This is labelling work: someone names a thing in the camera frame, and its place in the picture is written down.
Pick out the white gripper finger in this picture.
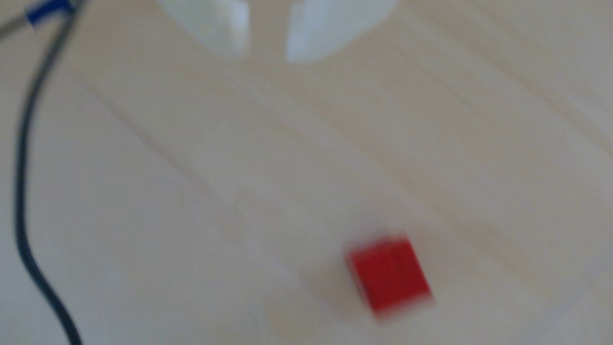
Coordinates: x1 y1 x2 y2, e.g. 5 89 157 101
159 0 252 55
286 0 400 64

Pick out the blue cable connector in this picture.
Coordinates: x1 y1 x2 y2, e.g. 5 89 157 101
25 0 76 27

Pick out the black camera cable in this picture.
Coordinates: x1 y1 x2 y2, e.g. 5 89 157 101
12 0 89 345

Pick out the red block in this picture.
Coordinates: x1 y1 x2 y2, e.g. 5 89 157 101
345 234 436 323

